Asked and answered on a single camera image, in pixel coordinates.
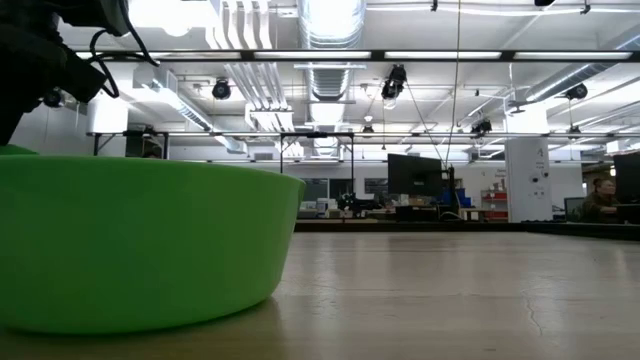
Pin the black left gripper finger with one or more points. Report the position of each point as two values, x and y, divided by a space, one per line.
10 115

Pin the green plastic bowl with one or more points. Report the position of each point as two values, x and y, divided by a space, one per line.
140 240

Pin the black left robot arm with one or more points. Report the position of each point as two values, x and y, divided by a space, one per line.
22 11

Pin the black background robot arm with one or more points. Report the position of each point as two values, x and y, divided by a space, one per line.
357 204

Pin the red storage shelf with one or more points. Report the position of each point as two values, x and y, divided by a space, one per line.
495 205

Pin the black ceiling spotlight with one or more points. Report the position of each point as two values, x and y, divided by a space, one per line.
482 126
221 90
577 91

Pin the large black monitor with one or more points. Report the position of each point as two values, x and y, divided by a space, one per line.
415 175

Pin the blue storage bins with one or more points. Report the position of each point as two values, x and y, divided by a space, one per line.
462 200

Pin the white pillar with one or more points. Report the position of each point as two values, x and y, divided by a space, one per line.
527 180

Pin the person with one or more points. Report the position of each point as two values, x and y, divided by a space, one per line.
600 202

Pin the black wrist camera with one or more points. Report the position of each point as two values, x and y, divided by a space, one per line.
85 15

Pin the black background rig frame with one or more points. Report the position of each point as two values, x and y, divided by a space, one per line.
317 135

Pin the silver ceiling duct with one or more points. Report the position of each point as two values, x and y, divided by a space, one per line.
330 40

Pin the black overhead camera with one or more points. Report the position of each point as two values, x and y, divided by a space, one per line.
395 80

